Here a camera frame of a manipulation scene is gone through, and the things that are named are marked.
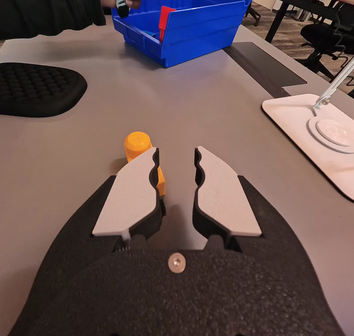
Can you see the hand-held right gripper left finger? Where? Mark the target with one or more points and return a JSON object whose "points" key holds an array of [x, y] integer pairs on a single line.
{"points": [[127, 200]]}

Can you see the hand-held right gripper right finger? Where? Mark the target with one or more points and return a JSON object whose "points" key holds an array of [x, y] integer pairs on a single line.
{"points": [[224, 200]]}

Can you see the red one-stud mega block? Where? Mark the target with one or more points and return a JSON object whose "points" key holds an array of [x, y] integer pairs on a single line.
{"points": [[166, 20]]}

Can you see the orange two-stud mega block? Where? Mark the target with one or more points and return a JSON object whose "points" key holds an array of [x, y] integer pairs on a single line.
{"points": [[137, 145]]}

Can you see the blue plastic bin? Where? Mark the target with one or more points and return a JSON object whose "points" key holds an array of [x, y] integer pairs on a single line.
{"points": [[199, 31]]}

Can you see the person's left forearm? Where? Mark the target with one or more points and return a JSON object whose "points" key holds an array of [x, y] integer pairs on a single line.
{"points": [[41, 6]]}

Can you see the white base document stand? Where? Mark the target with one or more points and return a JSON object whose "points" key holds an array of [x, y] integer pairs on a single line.
{"points": [[293, 125]]}

